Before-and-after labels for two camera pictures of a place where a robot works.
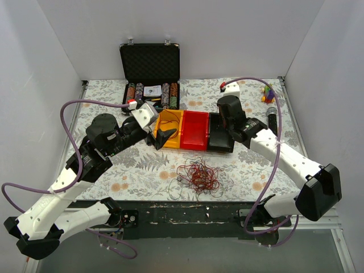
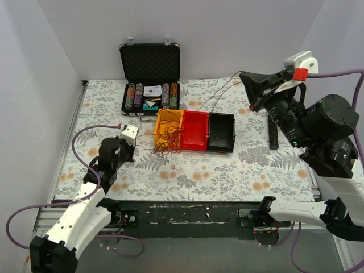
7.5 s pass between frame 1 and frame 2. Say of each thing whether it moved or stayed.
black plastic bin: stayed
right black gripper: moved
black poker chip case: stayed
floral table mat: stayed
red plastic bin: stayed
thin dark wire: moved
